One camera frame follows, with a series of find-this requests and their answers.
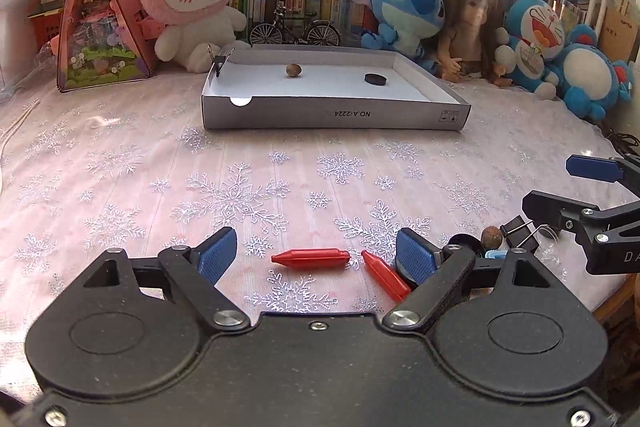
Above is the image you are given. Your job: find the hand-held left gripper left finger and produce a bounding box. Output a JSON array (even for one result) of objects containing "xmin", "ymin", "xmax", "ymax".
[{"xmin": 80, "ymin": 227, "xmax": 251, "ymax": 333}]

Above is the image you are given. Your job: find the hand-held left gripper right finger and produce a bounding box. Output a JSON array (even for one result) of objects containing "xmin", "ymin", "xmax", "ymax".
[{"xmin": 382, "ymin": 228, "xmax": 551, "ymax": 333}]

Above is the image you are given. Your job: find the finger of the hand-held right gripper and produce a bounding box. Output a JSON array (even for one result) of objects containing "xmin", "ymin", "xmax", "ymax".
[
  {"xmin": 521, "ymin": 189, "xmax": 601, "ymax": 234},
  {"xmin": 566, "ymin": 154, "xmax": 640, "ymax": 198}
]

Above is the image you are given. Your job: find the black binder clip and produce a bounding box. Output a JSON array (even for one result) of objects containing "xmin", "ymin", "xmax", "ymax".
[
  {"xmin": 212, "ymin": 47, "xmax": 236, "ymax": 78},
  {"xmin": 500, "ymin": 215, "xmax": 548, "ymax": 255}
]

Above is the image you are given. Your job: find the white cardboard box tray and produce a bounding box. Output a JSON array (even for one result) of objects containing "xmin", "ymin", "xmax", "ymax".
[{"xmin": 201, "ymin": 45, "xmax": 472, "ymax": 132}]

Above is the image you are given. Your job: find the blue round plush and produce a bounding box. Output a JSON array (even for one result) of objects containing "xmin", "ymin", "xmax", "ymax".
[{"xmin": 557, "ymin": 24, "xmax": 636, "ymax": 122}]

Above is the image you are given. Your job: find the pink snowflake tablecloth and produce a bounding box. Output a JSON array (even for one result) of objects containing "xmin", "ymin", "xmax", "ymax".
[{"xmin": 0, "ymin": 42, "xmax": 640, "ymax": 313}]

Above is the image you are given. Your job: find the blue robot cat plush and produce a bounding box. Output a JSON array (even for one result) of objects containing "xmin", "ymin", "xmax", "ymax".
[{"xmin": 495, "ymin": 0, "xmax": 568, "ymax": 100}]

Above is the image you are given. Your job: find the brown cardboard sheet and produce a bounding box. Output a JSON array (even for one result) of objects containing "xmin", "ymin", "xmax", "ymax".
[{"xmin": 597, "ymin": 0, "xmax": 640, "ymax": 58}]

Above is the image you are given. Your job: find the brown-haired doll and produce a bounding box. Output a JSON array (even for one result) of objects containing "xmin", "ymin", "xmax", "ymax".
[{"xmin": 435, "ymin": 0, "xmax": 506, "ymax": 82}]

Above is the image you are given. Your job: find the black model bicycle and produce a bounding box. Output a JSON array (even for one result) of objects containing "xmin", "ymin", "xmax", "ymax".
[{"xmin": 249, "ymin": 4, "xmax": 342, "ymax": 48}]

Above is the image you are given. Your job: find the blue alien plush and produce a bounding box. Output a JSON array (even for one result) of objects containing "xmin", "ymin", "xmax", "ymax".
[{"xmin": 350, "ymin": 0, "xmax": 446, "ymax": 72}]

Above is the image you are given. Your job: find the pink triangular toy house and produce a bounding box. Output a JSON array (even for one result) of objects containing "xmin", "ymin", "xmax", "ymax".
[{"xmin": 56, "ymin": 0, "xmax": 153, "ymax": 94}]

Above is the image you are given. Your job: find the small red crate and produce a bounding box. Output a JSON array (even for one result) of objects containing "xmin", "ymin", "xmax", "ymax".
[{"xmin": 30, "ymin": 12, "xmax": 66, "ymax": 48}]

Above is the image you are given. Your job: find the black cable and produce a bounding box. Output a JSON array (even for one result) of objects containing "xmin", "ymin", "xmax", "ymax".
[{"xmin": 605, "ymin": 127, "xmax": 640, "ymax": 158}]

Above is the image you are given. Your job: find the white cord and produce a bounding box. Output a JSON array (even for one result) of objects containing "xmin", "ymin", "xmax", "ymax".
[{"xmin": 0, "ymin": 99, "xmax": 41, "ymax": 148}]

